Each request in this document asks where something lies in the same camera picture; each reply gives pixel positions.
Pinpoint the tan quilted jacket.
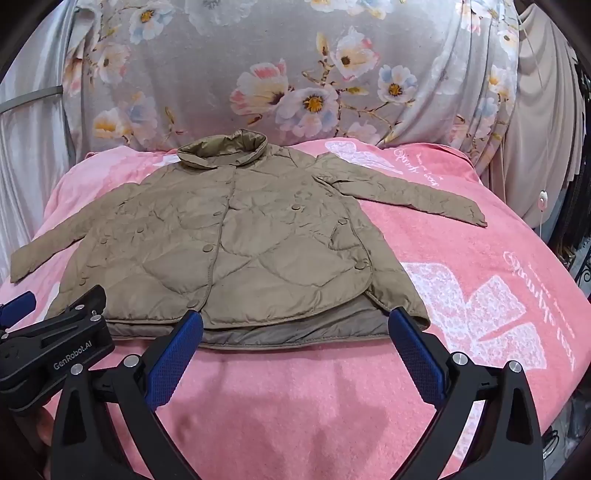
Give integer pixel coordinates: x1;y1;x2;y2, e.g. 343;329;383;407
10;130;489;350

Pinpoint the white satin curtain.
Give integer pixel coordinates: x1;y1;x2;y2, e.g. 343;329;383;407
0;9;89;288

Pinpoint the grey curtain tie-back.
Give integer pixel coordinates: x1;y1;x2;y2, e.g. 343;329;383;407
0;84;64;114

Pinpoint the pink bow-print blanket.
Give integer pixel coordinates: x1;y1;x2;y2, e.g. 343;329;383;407
0;137;591;480

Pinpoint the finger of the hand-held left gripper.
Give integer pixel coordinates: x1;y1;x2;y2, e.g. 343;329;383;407
41;285;109;334
0;291;37;342

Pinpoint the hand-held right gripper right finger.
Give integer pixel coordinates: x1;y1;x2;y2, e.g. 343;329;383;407
387;306;546;480

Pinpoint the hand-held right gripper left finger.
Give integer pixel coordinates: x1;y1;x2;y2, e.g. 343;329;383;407
51;310;204;480

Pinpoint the white cord with switch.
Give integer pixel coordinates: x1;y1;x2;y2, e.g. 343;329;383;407
517;14;553;232

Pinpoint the grey floral quilt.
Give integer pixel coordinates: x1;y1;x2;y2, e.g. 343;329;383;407
60;0;520;154

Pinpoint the beige curtain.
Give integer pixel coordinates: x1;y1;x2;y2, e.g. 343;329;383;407
480;6;585;232

